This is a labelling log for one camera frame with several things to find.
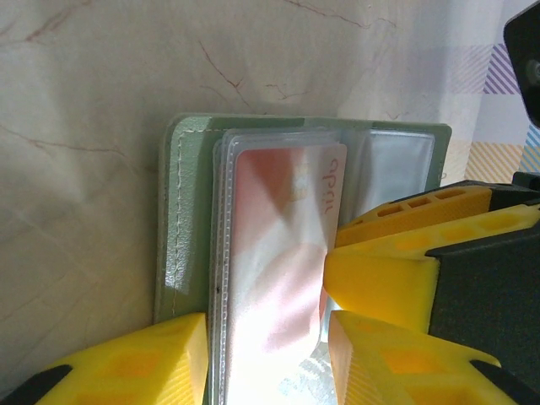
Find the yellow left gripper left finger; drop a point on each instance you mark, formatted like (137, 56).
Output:
(126, 367)

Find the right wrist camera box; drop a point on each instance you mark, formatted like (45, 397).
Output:
(523, 50)

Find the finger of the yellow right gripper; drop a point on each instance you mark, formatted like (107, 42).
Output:
(401, 219)
(379, 278)

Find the pink chip card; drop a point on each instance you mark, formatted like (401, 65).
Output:
(270, 190)

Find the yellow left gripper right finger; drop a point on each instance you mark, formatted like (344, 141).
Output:
(401, 371)

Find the clear plastic zip bag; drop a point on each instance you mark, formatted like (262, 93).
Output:
(190, 190)

